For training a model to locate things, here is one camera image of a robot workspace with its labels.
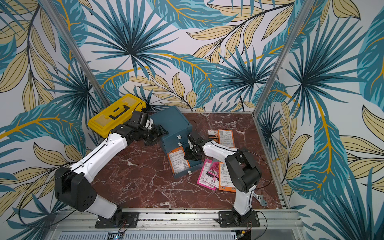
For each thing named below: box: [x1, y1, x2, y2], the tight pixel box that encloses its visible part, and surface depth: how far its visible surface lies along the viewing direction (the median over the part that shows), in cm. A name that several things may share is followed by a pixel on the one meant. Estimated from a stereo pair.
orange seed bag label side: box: [218, 161, 237, 192], surface depth 87 cm
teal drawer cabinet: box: [150, 106, 193, 154], surface depth 87 cm
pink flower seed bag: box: [203, 158, 220, 189], surface depth 90 cm
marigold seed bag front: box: [208, 130, 219, 143], surface depth 109 cm
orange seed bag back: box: [218, 129, 235, 148], surface depth 108 cm
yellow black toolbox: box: [87, 93, 147, 138], surface depth 97 cm
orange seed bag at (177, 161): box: [167, 146, 191, 174], surface depth 94 cm
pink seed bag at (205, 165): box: [196, 158, 218, 191], surface depth 90 cm
